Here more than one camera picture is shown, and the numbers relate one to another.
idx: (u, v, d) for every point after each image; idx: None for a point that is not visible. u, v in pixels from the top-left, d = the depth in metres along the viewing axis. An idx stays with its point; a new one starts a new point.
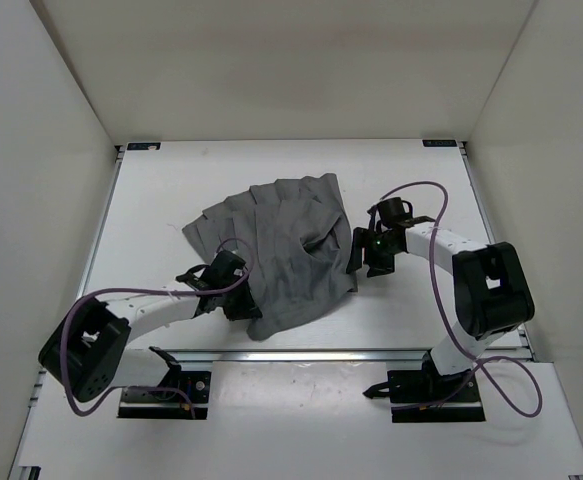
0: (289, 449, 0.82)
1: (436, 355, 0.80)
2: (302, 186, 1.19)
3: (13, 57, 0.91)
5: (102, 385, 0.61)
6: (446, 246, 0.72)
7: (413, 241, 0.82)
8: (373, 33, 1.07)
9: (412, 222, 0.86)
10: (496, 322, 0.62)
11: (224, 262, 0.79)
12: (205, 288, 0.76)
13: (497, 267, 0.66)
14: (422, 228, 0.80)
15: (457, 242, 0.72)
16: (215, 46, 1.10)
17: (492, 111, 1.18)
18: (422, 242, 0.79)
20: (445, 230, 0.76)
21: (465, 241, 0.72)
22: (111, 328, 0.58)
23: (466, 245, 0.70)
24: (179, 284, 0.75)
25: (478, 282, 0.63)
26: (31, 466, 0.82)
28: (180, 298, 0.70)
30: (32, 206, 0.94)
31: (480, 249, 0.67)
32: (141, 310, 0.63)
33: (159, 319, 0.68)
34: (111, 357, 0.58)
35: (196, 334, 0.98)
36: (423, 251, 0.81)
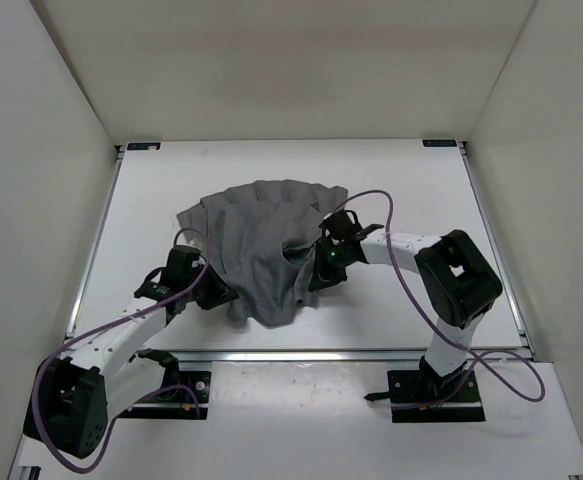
0: (289, 449, 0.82)
1: (432, 357, 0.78)
2: (310, 192, 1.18)
3: (13, 56, 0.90)
5: (98, 432, 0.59)
6: (404, 247, 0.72)
7: (371, 251, 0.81)
8: (374, 34, 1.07)
9: (365, 233, 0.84)
10: (476, 306, 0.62)
11: (179, 260, 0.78)
12: (167, 293, 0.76)
13: (455, 255, 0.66)
14: (376, 235, 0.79)
15: (414, 241, 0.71)
16: (217, 46, 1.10)
17: (491, 112, 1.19)
18: (381, 250, 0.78)
20: (398, 232, 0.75)
21: (419, 238, 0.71)
22: (83, 380, 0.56)
23: (422, 242, 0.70)
24: (141, 300, 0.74)
25: (445, 274, 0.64)
26: (31, 466, 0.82)
28: (145, 317, 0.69)
30: (32, 205, 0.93)
31: (436, 243, 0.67)
32: (109, 348, 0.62)
33: (131, 344, 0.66)
34: (95, 405, 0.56)
35: (195, 334, 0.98)
36: (383, 256, 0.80)
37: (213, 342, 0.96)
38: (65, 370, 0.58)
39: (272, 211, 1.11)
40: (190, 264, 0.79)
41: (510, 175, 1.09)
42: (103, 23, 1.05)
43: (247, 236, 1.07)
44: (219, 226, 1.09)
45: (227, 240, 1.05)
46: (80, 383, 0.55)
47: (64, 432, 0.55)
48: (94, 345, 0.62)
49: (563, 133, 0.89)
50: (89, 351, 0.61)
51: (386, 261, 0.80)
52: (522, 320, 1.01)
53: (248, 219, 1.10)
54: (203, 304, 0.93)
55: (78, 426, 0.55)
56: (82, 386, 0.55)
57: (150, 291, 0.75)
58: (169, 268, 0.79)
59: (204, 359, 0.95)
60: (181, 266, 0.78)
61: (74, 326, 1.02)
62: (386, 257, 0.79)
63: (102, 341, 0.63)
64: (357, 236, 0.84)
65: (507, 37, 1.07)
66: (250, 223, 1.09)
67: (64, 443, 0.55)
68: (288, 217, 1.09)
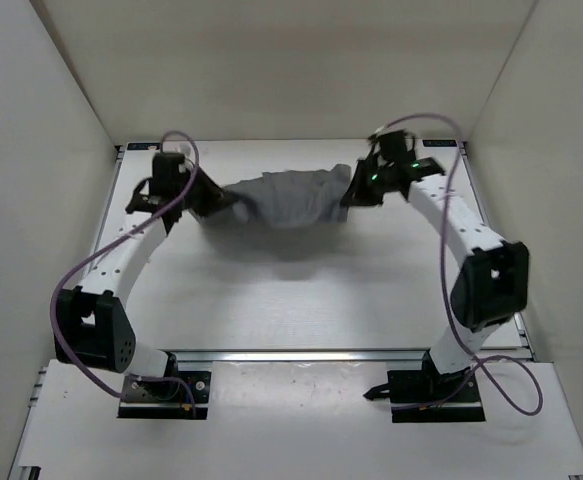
0: (290, 449, 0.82)
1: (436, 354, 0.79)
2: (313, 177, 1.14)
3: (12, 56, 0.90)
5: (128, 343, 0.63)
6: (457, 229, 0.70)
7: (418, 196, 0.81)
8: (374, 34, 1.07)
9: (420, 169, 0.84)
10: (492, 317, 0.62)
11: (166, 163, 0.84)
12: (159, 204, 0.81)
13: (500, 263, 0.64)
14: (432, 187, 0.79)
15: (470, 228, 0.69)
16: (216, 46, 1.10)
17: (492, 112, 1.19)
18: (429, 204, 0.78)
20: (460, 208, 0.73)
21: (478, 229, 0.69)
22: (100, 302, 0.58)
23: (479, 235, 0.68)
24: (133, 215, 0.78)
25: (484, 285, 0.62)
26: (31, 466, 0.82)
28: (143, 233, 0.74)
30: (32, 204, 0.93)
31: (494, 248, 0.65)
32: (117, 270, 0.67)
33: (136, 260, 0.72)
34: (118, 322, 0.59)
35: (197, 334, 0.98)
36: (426, 209, 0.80)
37: (212, 343, 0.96)
38: (81, 297, 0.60)
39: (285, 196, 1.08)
40: (177, 169, 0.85)
41: (510, 175, 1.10)
42: (103, 23, 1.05)
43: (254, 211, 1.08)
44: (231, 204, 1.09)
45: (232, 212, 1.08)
46: (97, 308, 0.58)
47: (97, 348, 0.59)
48: (100, 269, 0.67)
49: (563, 133, 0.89)
50: (97, 275, 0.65)
51: (427, 214, 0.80)
52: (522, 320, 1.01)
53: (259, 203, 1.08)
54: (200, 213, 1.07)
55: (109, 343, 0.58)
56: (103, 310, 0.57)
57: (142, 204, 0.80)
58: (158, 180, 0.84)
59: (204, 359, 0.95)
60: (169, 170, 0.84)
61: None
62: (427, 212, 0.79)
63: (106, 264, 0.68)
64: (415, 171, 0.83)
65: (507, 37, 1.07)
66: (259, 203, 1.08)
67: (100, 362, 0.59)
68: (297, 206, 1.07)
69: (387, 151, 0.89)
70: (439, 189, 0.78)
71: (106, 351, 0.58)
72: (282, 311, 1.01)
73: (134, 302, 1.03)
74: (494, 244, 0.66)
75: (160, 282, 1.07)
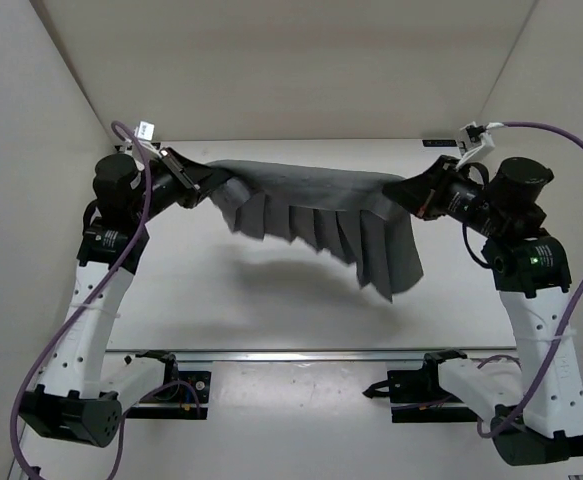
0: (289, 449, 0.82)
1: (446, 368, 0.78)
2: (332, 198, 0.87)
3: (12, 56, 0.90)
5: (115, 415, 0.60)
6: (546, 393, 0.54)
7: (513, 299, 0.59)
8: (374, 33, 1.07)
9: (538, 267, 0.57)
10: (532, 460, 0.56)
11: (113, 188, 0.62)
12: (115, 250, 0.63)
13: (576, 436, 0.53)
14: (542, 313, 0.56)
15: (564, 397, 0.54)
16: (216, 46, 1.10)
17: (492, 112, 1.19)
18: (525, 323, 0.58)
20: (564, 358, 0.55)
21: (572, 400, 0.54)
22: (68, 410, 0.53)
23: (570, 413, 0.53)
24: (86, 267, 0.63)
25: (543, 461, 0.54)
26: (31, 466, 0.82)
28: (103, 296, 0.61)
30: (31, 204, 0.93)
31: (577, 434, 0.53)
32: (80, 358, 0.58)
33: (103, 326, 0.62)
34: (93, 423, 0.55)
35: (196, 336, 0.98)
36: (516, 317, 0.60)
37: (212, 342, 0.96)
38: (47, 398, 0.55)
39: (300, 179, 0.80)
40: (128, 184, 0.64)
41: None
42: (104, 23, 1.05)
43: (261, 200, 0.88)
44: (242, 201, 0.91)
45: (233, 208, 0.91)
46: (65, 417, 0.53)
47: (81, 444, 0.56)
48: (61, 359, 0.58)
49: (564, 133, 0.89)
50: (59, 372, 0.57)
51: (514, 320, 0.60)
52: None
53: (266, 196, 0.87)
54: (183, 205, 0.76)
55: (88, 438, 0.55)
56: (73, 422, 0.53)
57: (95, 245, 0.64)
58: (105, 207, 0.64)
59: (203, 359, 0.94)
60: (118, 195, 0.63)
61: None
62: (515, 321, 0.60)
63: (68, 352, 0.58)
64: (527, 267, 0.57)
65: (507, 37, 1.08)
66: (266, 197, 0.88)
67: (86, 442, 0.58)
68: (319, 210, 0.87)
69: (510, 203, 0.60)
70: (550, 319, 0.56)
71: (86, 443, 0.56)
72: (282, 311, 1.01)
73: (133, 305, 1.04)
74: (581, 430, 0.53)
75: (159, 285, 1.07)
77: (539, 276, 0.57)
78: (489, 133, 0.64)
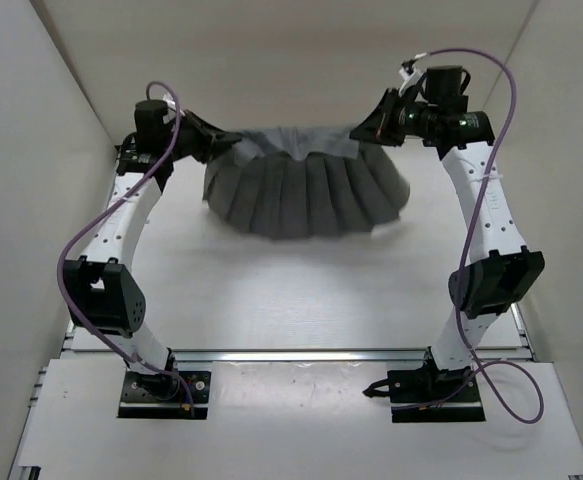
0: (290, 450, 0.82)
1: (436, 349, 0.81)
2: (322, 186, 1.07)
3: (12, 56, 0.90)
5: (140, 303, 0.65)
6: (482, 222, 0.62)
7: (451, 163, 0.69)
8: (374, 33, 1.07)
9: (468, 129, 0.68)
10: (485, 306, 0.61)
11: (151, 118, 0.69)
12: (150, 162, 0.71)
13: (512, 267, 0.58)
14: (471, 158, 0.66)
15: (496, 224, 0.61)
16: (215, 46, 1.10)
17: (492, 112, 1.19)
18: (461, 176, 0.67)
20: (492, 196, 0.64)
21: (504, 226, 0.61)
22: (109, 269, 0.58)
23: (502, 238, 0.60)
24: (125, 176, 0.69)
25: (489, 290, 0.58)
26: (30, 466, 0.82)
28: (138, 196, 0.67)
30: (31, 204, 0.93)
31: (511, 254, 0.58)
32: (118, 236, 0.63)
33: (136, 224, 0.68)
34: (127, 288, 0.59)
35: (197, 334, 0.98)
36: (458, 181, 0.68)
37: (211, 341, 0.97)
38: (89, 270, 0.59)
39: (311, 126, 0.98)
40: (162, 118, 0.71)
41: (510, 174, 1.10)
42: (103, 23, 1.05)
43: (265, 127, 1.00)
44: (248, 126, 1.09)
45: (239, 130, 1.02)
46: (107, 275, 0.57)
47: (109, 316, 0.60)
48: (100, 236, 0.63)
49: (563, 133, 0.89)
50: (98, 244, 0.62)
51: (456, 182, 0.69)
52: (522, 319, 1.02)
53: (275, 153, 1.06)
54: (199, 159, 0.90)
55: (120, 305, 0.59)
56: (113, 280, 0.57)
57: (132, 164, 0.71)
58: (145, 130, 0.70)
59: (204, 359, 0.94)
60: (154, 124, 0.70)
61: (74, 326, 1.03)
62: (457, 180, 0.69)
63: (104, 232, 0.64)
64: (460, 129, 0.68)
65: (506, 38, 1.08)
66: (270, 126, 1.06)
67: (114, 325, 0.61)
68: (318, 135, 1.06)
69: (437, 90, 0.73)
70: (479, 164, 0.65)
71: (119, 317, 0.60)
72: (282, 311, 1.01)
73: None
74: (512, 248, 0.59)
75: (159, 282, 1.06)
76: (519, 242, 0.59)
77: (470, 136, 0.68)
78: (416, 67, 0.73)
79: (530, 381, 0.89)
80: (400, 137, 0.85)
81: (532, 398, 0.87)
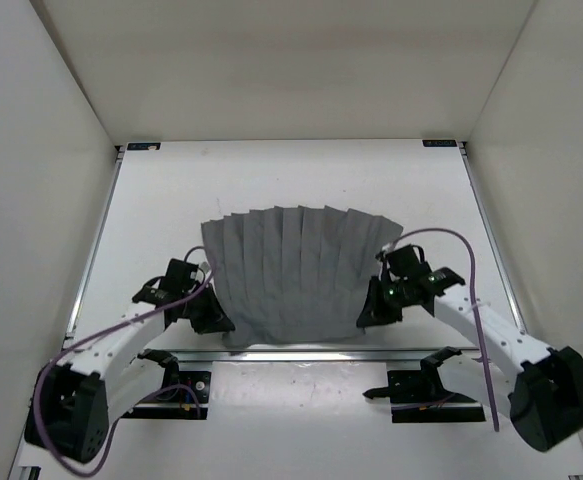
0: (290, 450, 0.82)
1: (444, 370, 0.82)
2: (330, 264, 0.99)
3: (12, 57, 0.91)
5: (99, 438, 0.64)
6: (498, 344, 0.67)
7: (440, 308, 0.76)
8: (373, 34, 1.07)
9: (439, 282, 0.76)
10: (564, 434, 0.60)
11: (178, 269, 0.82)
12: (164, 299, 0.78)
13: (557, 372, 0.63)
14: (454, 299, 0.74)
15: (511, 340, 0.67)
16: (215, 46, 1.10)
17: (492, 111, 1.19)
18: (456, 317, 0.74)
20: (489, 312, 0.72)
21: (520, 339, 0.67)
22: (85, 386, 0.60)
23: (523, 347, 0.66)
24: (137, 305, 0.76)
25: (548, 403, 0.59)
26: (31, 466, 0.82)
28: (143, 322, 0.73)
30: (30, 205, 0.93)
31: (543, 358, 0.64)
32: (108, 354, 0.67)
33: (131, 346, 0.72)
34: (97, 406, 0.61)
35: (198, 337, 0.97)
36: (460, 325, 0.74)
37: (210, 342, 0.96)
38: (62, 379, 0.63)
39: (297, 279, 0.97)
40: (189, 275, 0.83)
41: (509, 175, 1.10)
42: (103, 24, 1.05)
43: (254, 285, 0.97)
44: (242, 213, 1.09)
45: (229, 248, 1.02)
46: (82, 388, 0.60)
47: (67, 435, 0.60)
48: (93, 350, 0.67)
49: (563, 133, 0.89)
50: (89, 356, 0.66)
51: (459, 329, 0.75)
52: (522, 319, 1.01)
53: (259, 225, 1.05)
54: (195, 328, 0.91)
55: (81, 428, 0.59)
56: (87, 387, 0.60)
57: (149, 293, 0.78)
58: (171, 279, 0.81)
59: (203, 359, 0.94)
60: (179, 270, 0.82)
61: (74, 326, 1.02)
62: (459, 327, 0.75)
63: (100, 346, 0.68)
64: (432, 281, 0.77)
65: (506, 37, 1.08)
66: (255, 231, 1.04)
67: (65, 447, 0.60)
68: (297, 231, 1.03)
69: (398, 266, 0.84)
70: (465, 300, 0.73)
71: (74, 438, 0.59)
72: None
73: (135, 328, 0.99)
74: (540, 354, 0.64)
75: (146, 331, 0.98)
76: (544, 346, 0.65)
77: (443, 286, 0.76)
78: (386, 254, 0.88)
79: None
80: (397, 312, 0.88)
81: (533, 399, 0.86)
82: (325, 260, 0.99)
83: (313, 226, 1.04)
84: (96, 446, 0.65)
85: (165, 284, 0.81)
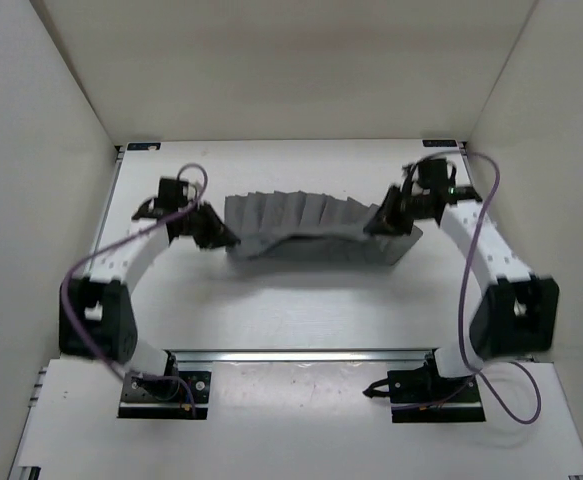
0: (290, 451, 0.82)
1: (440, 356, 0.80)
2: (342, 254, 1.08)
3: (12, 57, 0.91)
5: (130, 345, 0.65)
6: (484, 257, 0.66)
7: (447, 219, 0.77)
8: (373, 33, 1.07)
9: (456, 195, 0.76)
10: (510, 350, 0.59)
11: (171, 187, 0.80)
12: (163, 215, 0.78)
13: (530, 298, 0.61)
14: (465, 212, 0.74)
15: (499, 257, 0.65)
16: (215, 46, 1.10)
17: (492, 111, 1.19)
18: (459, 228, 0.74)
20: (489, 230, 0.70)
21: (507, 258, 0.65)
22: (110, 291, 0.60)
23: (508, 266, 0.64)
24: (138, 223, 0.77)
25: (504, 314, 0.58)
26: (31, 466, 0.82)
28: (150, 236, 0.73)
30: (30, 204, 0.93)
31: (521, 280, 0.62)
32: (123, 263, 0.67)
33: (142, 260, 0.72)
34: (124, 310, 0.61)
35: (200, 338, 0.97)
36: (458, 236, 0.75)
37: (210, 342, 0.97)
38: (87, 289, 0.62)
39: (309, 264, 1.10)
40: (182, 190, 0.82)
41: (510, 175, 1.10)
42: (103, 24, 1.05)
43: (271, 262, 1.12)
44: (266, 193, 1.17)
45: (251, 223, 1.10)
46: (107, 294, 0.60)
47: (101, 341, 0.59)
48: (108, 262, 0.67)
49: (564, 132, 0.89)
50: (104, 267, 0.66)
51: (459, 240, 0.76)
52: None
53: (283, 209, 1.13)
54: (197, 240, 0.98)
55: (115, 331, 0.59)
56: (110, 294, 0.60)
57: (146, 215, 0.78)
58: (166, 197, 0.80)
59: (203, 360, 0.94)
60: (173, 190, 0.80)
61: None
62: (459, 238, 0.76)
63: (114, 258, 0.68)
64: (450, 196, 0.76)
65: (506, 37, 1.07)
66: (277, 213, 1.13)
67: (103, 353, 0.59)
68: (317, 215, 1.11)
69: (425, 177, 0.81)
70: (472, 216, 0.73)
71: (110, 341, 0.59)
72: (282, 312, 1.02)
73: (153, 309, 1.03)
74: (519, 275, 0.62)
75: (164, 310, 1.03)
76: (525, 268, 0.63)
77: (460, 198, 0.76)
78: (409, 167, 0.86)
79: (530, 382, 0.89)
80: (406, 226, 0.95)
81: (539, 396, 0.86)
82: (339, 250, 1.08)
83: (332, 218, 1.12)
84: (128, 352, 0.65)
85: (160, 202, 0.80)
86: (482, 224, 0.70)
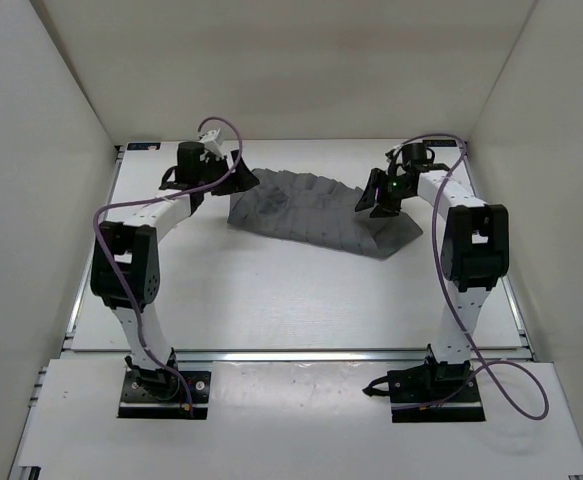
0: (290, 451, 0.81)
1: (435, 341, 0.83)
2: (335, 228, 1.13)
3: (12, 57, 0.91)
5: (156, 284, 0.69)
6: (448, 197, 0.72)
7: (424, 186, 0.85)
8: (373, 33, 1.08)
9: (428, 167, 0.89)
10: (474, 270, 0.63)
11: (189, 156, 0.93)
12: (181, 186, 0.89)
13: (486, 227, 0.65)
14: (434, 176, 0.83)
15: (460, 196, 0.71)
16: (215, 46, 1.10)
17: (492, 111, 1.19)
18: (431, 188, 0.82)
20: (453, 182, 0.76)
21: (467, 196, 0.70)
22: (141, 235, 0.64)
23: (467, 200, 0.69)
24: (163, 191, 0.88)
25: (464, 234, 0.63)
26: (31, 466, 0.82)
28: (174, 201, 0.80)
30: (30, 204, 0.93)
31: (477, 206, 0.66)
32: (152, 216, 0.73)
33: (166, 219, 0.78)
34: (153, 253, 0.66)
35: (199, 334, 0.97)
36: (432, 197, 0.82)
37: (210, 342, 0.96)
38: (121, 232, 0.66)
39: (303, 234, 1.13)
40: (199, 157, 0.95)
41: (510, 175, 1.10)
42: (103, 24, 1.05)
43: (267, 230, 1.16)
44: (277, 172, 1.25)
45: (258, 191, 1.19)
46: (139, 236, 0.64)
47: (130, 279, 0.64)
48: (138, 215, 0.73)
49: (563, 132, 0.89)
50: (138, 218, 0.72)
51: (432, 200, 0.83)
52: (522, 320, 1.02)
53: (289, 187, 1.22)
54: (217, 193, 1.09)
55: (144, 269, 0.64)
56: (141, 238, 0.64)
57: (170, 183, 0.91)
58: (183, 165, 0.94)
59: (204, 360, 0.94)
60: (190, 157, 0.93)
61: (74, 326, 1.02)
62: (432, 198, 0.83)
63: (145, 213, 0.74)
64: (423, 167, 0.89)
65: (505, 37, 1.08)
66: (287, 190, 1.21)
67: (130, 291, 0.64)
68: (319, 195, 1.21)
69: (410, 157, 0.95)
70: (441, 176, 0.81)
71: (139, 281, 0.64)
72: (282, 311, 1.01)
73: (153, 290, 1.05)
74: (477, 204, 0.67)
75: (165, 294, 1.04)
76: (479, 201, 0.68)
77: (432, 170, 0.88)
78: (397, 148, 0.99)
79: (532, 382, 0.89)
80: (397, 203, 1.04)
81: (545, 401, 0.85)
82: (333, 229, 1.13)
83: (329, 201, 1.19)
84: (156, 290, 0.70)
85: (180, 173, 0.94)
86: (447, 178, 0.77)
